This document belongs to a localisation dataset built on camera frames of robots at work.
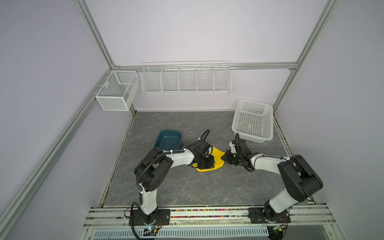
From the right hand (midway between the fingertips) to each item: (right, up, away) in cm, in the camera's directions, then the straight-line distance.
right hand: (221, 158), depth 93 cm
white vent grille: (-22, -31, -22) cm, 44 cm away
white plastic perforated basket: (+29, +24, +22) cm, 44 cm away
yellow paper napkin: (-2, -3, 0) cm, 3 cm away
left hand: (-4, -5, -5) cm, 8 cm away
